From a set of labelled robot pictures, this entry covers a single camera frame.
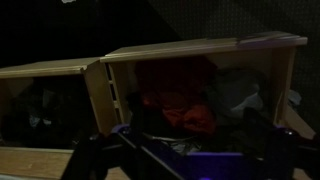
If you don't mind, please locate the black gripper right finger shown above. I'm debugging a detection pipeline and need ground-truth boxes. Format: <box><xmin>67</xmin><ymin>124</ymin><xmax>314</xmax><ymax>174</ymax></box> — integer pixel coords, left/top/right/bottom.
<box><xmin>243</xmin><ymin>108</ymin><xmax>277</xmax><ymax>150</ymax></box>

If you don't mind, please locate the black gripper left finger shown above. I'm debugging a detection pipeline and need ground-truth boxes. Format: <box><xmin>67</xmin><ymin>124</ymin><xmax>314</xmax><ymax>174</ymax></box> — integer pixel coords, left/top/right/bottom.
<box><xmin>128</xmin><ymin>92</ymin><xmax>146</xmax><ymax>135</ymax></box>

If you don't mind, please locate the red garment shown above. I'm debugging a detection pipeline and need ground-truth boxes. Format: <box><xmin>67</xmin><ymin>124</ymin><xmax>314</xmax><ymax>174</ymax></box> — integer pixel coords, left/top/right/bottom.
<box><xmin>135</xmin><ymin>58</ymin><xmax>217</xmax><ymax>135</ymax></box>

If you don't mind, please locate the wooden top right drawer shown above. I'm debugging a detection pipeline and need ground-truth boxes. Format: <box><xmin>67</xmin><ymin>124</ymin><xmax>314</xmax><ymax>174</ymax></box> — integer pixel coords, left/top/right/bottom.
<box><xmin>100</xmin><ymin>31</ymin><xmax>308</xmax><ymax>125</ymax></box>

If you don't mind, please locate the wooden drawer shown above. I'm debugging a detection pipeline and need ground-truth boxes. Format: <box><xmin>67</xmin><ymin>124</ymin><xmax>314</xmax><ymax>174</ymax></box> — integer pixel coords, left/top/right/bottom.
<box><xmin>0</xmin><ymin>57</ymin><xmax>115</xmax><ymax>147</ymax></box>
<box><xmin>100</xmin><ymin>31</ymin><xmax>308</xmax><ymax>125</ymax></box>

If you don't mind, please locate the grey garment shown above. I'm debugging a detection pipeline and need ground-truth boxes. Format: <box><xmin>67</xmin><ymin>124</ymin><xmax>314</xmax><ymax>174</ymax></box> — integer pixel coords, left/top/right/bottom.
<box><xmin>204</xmin><ymin>69</ymin><xmax>266</xmax><ymax>119</ymax></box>

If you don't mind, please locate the wooden top left drawer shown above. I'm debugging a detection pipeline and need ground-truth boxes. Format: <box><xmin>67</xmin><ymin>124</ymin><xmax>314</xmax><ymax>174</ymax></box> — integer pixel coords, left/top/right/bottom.
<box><xmin>0</xmin><ymin>57</ymin><xmax>115</xmax><ymax>147</ymax></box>

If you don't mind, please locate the dark clothes pile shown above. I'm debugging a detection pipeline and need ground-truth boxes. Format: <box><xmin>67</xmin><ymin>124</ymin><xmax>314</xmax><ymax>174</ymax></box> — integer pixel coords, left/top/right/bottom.
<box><xmin>1</xmin><ymin>79</ymin><xmax>95</xmax><ymax>149</ymax></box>

